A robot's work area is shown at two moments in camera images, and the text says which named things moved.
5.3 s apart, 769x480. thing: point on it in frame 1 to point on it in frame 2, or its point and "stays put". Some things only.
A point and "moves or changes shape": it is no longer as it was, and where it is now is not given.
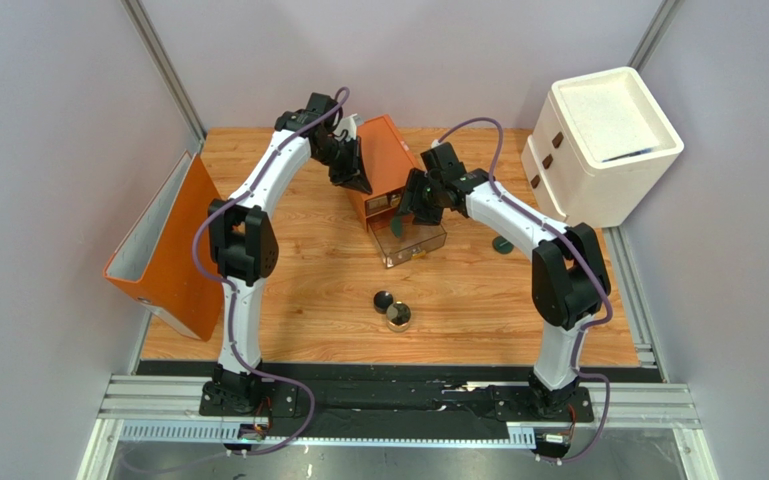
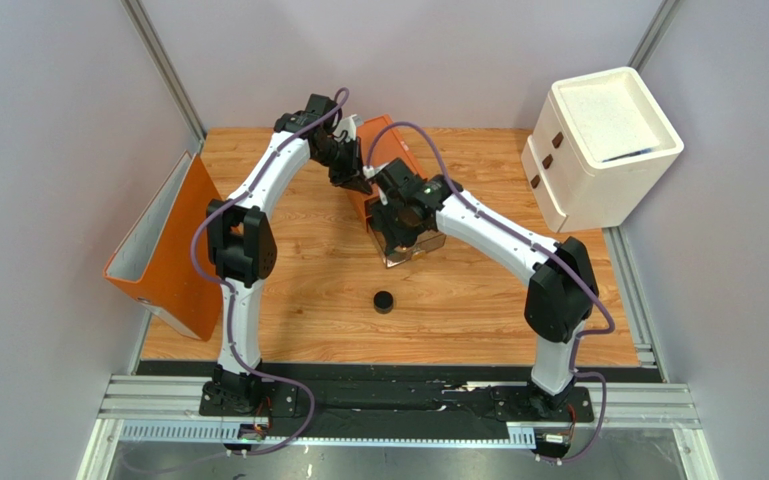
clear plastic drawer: (415, 240) stays put
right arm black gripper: (425, 197) to (388, 227)
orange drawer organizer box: (388, 163) stays put
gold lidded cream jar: (398, 316) moves or changes shape
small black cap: (382, 300) stays put
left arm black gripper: (355, 171) stays put
